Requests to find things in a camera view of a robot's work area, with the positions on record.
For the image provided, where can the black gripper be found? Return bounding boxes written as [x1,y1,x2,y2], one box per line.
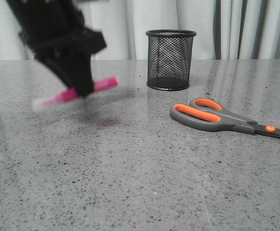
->
[7,0,106,97]

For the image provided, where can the pink highlighter pen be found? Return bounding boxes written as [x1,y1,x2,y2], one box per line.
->
[32,76,118,112]

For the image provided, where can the grey orange scissors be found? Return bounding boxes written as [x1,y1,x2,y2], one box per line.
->
[170,98,280,139]

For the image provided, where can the black mesh pen cup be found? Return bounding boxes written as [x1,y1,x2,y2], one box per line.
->
[146,29,197,91]

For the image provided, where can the grey curtain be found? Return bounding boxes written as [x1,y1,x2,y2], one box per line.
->
[0,0,280,61]

